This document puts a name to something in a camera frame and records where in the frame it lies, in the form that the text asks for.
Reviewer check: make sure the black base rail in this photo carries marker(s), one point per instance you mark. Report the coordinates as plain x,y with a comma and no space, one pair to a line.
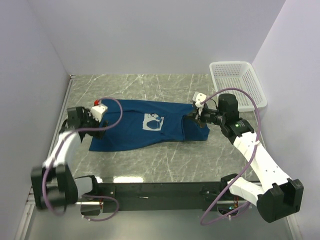
152,197

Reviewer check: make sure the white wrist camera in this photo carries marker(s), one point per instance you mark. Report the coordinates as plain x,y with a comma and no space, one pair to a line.
98,110
198,101

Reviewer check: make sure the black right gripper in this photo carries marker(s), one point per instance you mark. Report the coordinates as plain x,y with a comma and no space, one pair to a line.
198,118

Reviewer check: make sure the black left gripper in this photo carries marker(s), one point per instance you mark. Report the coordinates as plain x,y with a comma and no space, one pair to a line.
87,116

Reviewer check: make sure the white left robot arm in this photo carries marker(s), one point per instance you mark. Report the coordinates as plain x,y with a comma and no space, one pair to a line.
53,181

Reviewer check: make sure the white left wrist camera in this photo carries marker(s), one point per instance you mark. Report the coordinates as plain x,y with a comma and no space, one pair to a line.
98,110

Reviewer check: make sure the white plastic basket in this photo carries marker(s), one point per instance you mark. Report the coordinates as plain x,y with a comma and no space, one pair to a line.
240,75

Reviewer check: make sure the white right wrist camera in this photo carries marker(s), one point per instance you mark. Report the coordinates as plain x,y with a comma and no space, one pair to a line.
198,101

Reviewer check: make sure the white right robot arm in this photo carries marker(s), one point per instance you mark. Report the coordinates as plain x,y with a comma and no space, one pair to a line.
262,182

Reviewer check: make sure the blue t shirt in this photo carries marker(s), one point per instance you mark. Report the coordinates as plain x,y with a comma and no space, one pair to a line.
143,123

